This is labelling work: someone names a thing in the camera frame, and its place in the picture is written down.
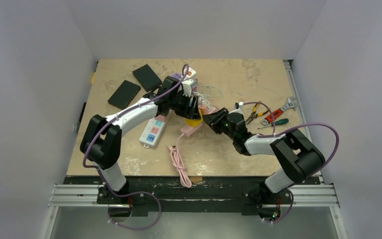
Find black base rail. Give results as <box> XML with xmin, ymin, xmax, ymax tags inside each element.
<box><xmin>50</xmin><ymin>176</ymin><xmax>339</xmax><ymax>218</ymax></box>

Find pink cable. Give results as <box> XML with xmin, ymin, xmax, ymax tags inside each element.
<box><xmin>167</xmin><ymin>133</ymin><xmax>193</xmax><ymax>189</ymax></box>

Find green handled screwdriver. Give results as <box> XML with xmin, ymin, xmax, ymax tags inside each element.
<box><xmin>258</xmin><ymin>118</ymin><xmax>289</xmax><ymax>129</ymax></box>

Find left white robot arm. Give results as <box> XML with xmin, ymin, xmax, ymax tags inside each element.
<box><xmin>80</xmin><ymin>76</ymin><xmax>201</xmax><ymax>204</ymax></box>

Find pink power strip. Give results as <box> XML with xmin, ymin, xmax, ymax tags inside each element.
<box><xmin>181</xmin><ymin>105</ymin><xmax>217</xmax><ymax>137</ymax></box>

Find white cube charger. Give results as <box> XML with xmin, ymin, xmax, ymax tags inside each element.
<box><xmin>185</xmin><ymin>67</ymin><xmax>197</xmax><ymax>80</ymax></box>

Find light green cable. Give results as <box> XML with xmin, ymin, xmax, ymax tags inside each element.
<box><xmin>199</xmin><ymin>85</ymin><xmax>224</xmax><ymax>99</ymax></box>

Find white power strip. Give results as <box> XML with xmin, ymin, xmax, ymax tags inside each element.
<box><xmin>139</xmin><ymin>112</ymin><xmax>171</xmax><ymax>148</ymax></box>

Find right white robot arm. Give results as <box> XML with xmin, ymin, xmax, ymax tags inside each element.
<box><xmin>202</xmin><ymin>108</ymin><xmax>325</xmax><ymax>203</ymax></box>

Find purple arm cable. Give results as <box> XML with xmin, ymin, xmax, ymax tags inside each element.
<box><xmin>82</xmin><ymin>64</ymin><xmax>162</xmax><ymax>231</ymax></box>
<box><xmin>237</xmin><ymin>101</ymin><xmax>340</xmax><ymax>225</ymax></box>

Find yellow cube charger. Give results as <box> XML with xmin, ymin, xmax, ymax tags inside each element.
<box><xmin>185</xmin><ymin>118</ymin><xmax>203</xmax><ymax>127</ymax></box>

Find yellow handled pliers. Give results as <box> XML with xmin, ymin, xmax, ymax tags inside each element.
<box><xmin>245</xmin><ymin>101</ymin><xmax>269</xmax><ymax>124</ymax></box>

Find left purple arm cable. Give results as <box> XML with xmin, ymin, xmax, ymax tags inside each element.
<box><xmin>82</xmin><ymin>64</ymin><xmax>162</xmax><ymax>231</ymax></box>

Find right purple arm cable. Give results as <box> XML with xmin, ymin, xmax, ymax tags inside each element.
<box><xmin>237</xmin><ymin>101</ymin><xmax>340</xmax><ymax>225</ymax></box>

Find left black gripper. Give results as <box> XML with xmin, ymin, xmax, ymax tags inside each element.
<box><xmin>169</xmin><ymin>91</ymin><xmax>200</xmax><ymax>120</ymax></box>

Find black ribbed box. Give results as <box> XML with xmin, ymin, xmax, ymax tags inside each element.
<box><xmin>107</xmin><ymin>80</ymin><xmax>141</xmax><ymax>110</ymax></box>

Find red handled adjustable wrench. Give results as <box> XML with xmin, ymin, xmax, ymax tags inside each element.
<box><xmin>261</xmin><ymin>97</ymin><xmax>299</xmax><ymax>126</ymax></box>

